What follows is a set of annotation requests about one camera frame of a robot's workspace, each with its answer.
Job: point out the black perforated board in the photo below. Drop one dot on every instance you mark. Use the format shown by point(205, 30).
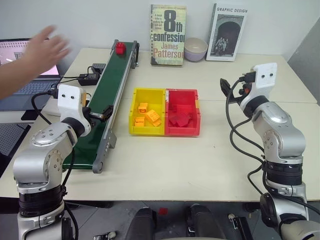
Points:
point(11, 142)

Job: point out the red plastic bin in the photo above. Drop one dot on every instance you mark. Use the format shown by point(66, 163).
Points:
point(183, 131)

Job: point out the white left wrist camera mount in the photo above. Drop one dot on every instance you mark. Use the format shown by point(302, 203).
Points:
point(68, 100)

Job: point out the red brick on floor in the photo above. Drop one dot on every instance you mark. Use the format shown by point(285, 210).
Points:
point(163, 211)

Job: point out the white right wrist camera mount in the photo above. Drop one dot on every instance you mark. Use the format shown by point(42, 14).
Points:
point(265, 75)

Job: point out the black metal floor bracket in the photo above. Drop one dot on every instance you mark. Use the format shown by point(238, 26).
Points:
point(240, 226)

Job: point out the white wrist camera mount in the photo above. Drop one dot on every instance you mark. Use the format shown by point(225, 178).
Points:
point(68, 100)
point(265, 75)

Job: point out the dark rounded shape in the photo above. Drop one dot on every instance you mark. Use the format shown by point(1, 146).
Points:
point(203, 222)
point(140, 225)

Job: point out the person's bare hand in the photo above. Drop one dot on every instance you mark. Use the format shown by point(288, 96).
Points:
point(43, 52)

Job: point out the black power adapter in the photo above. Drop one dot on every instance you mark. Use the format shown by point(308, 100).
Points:
point(88, 79)

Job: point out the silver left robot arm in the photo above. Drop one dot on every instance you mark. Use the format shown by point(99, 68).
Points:
point(37, 160)

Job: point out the Graphic Design white book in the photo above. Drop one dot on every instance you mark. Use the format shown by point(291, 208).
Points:
point(226, 32)

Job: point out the green conveyor belt grey frame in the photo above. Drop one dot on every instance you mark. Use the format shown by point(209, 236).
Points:
point(110, 82)

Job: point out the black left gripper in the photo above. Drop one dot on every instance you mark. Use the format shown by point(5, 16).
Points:
point(86, 113)

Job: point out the yellow plastic bin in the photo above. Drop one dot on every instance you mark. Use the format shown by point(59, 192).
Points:
point(147, 130)

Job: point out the grey open laptop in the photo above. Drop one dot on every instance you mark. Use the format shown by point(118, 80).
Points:
point(27, 90)

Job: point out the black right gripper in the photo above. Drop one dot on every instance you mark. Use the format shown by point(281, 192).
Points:
point(243, 93)

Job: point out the red toy brick pile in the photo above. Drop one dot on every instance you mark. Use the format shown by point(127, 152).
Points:
point(180, 117)

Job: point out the lilac ceramic bowl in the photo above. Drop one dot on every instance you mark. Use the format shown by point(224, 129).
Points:
point(196, 50)

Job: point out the small yellow toy brick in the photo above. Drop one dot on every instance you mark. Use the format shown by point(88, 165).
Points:
point(139, 121)
point(142, 108)

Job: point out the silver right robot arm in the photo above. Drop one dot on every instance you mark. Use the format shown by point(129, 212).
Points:
point(280, 130)

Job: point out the person's bare forearm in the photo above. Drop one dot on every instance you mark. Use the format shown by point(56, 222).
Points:
point(12, 77)

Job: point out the large yellow toy brick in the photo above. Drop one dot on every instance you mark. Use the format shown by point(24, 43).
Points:
point(153, 117)

